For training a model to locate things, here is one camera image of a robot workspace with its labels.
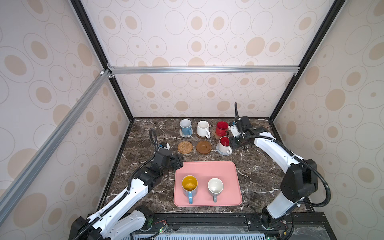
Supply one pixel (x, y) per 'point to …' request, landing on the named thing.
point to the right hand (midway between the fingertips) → (234, 142)
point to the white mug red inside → (224, 145)
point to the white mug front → (215, 186)
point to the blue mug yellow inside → (189, 185)
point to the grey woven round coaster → (220, 152)
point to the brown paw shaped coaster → (216, 136)
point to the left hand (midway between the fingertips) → (183, 157)
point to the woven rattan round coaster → (185, 147)
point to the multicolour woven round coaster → (184, 135)
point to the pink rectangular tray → (204, 171)
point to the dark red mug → (221, 128)
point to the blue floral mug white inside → (185, 125)
